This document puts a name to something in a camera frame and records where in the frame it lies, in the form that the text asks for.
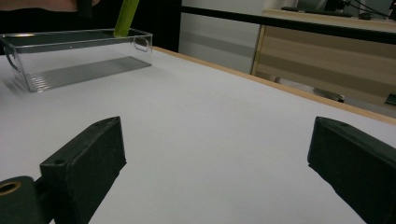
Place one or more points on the white and black floor object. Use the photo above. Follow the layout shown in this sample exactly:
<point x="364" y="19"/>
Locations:
<point x="330" y="95"/>

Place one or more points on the green phone case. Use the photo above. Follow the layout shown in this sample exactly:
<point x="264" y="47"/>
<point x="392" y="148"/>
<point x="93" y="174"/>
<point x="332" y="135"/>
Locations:
<point x="126" y="18"/>

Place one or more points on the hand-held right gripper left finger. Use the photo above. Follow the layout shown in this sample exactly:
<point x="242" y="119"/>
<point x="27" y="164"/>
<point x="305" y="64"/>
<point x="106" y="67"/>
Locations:
<point x="88" y="161"/>

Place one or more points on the clear plastic storage box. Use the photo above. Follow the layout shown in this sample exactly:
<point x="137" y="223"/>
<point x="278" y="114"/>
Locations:
<point x="84" y="62"/>

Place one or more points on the black keyboard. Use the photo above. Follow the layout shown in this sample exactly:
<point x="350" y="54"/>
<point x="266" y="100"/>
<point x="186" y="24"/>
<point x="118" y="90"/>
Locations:
<point x="314" y="11"/>

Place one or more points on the computer monitors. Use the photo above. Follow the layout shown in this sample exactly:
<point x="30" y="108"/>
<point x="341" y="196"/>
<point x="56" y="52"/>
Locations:
<point x="370" y="7"/>

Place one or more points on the black horizontal rail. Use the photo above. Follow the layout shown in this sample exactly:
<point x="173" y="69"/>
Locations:
<point x="280" y="22"/>

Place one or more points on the black computer mouse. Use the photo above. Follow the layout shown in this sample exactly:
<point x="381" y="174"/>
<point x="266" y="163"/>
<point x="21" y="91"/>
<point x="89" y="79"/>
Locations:
<point x="364" y="16"/>

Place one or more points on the light wooden desk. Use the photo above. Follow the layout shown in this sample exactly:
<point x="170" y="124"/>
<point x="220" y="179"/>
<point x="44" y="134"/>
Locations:
<point x="327" y="62"/>

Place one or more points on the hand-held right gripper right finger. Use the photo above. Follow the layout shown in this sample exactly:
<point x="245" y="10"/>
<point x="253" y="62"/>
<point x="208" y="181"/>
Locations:
<point x="358" y="161"/>

